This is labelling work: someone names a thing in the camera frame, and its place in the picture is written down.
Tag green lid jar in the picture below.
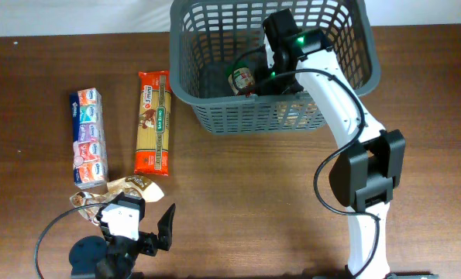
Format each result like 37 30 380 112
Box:
225 62 255 95

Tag San Remo spaghetti packet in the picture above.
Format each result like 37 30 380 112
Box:
134 71 172 176

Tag orange crinkled snack bag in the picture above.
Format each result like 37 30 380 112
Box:
271 102 325 130

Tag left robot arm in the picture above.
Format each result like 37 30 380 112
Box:
69 194 176 278

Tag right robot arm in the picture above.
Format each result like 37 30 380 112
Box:
263 9 406 278

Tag brown white snack pouch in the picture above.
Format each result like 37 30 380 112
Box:
70 175 164 208

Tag grey plastic basket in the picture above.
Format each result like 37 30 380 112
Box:
170 0 381 135

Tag Kleenex tissue multipack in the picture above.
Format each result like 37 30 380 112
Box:
69 88 108 189

